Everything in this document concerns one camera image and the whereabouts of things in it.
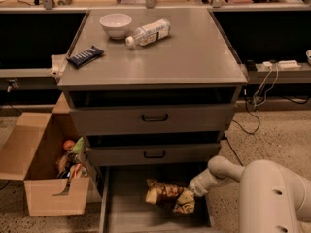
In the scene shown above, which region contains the brown chip bag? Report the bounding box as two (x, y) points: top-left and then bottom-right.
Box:
(145, 179), (188, 213)

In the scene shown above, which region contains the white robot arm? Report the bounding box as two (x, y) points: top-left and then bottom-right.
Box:
(174, 155), (311, 233)

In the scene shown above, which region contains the middle grey drawer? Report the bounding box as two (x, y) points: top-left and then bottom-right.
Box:
(86, 143), (221, 166)

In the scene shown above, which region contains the grey drawer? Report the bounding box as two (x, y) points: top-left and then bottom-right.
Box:
(70, 104), (234, 136)
(86, 143), (221, 166)
(101, 163), (213, 233)

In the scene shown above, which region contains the bottom grey drawer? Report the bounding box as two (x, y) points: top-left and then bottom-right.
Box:
(101, 163), (213, 233)

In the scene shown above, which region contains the top grey drawer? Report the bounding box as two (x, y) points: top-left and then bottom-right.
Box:
(70, 104), (234, 136)

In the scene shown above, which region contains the grey drawer cabinet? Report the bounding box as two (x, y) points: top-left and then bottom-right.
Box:
(57, 7), (248, 167)

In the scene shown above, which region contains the green item in box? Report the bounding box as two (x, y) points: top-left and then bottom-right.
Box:
(73, 137), (85, 154)

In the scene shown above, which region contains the orange fruit in box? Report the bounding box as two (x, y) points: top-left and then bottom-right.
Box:
(63, 140), (75, 151)

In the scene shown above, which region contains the open cardboard box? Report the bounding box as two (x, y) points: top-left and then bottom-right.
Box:
(0, 96), (101, 216)

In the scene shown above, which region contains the white power strip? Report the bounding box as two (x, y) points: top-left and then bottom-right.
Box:
(261, 60), (301, 70)

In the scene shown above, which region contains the clear plastic water bottle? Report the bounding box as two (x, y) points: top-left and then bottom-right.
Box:
(125, 19), (171, 48)

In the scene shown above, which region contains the dark blue snack bar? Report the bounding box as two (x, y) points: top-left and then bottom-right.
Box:
(67, 46), (104, 69)

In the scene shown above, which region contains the white bowl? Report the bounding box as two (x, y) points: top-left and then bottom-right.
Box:
(99, 13), (132, 40)

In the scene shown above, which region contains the black floor cable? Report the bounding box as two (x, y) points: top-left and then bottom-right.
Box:
(224, 95), (261, 167)

